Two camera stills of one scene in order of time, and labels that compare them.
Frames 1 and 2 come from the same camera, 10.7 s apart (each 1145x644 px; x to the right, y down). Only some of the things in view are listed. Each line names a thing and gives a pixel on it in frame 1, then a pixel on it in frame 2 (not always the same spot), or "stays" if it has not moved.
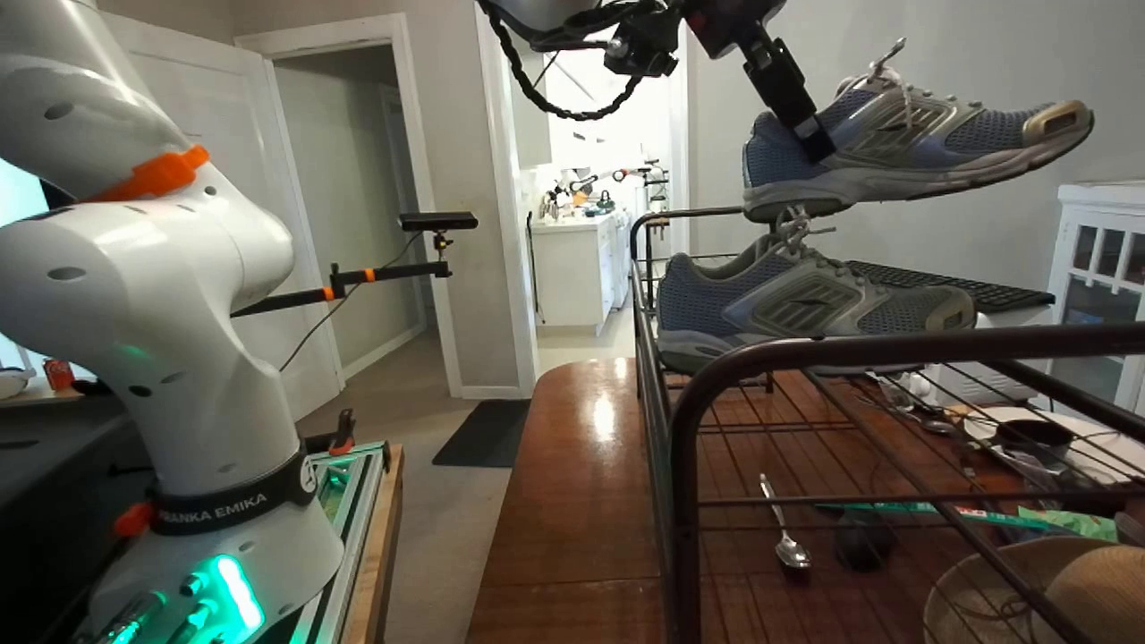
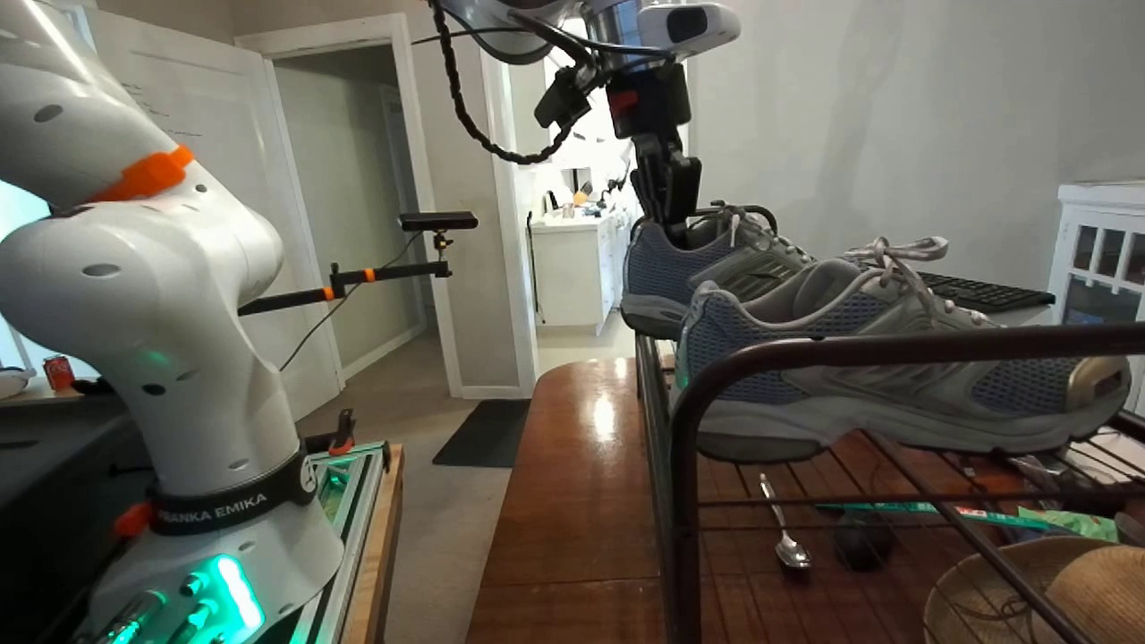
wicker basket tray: (1094, 588) stays
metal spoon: (786, 549) stays
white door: (225, 101) stays
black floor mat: (486, 438) stays
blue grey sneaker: (892, 134) → (732, 248)
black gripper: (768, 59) → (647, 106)
